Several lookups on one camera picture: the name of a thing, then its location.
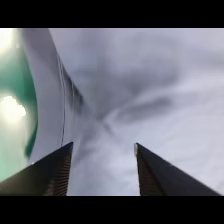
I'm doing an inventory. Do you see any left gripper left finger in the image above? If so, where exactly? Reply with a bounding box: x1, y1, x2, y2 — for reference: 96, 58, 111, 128
0, 141, 74, 197

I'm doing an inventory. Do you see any pale grey shirt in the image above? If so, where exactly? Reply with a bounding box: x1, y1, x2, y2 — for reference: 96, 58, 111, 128
20, 27, 224, 197

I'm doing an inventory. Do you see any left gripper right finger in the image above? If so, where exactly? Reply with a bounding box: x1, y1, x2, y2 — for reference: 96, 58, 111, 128
134, 142, 222, 197

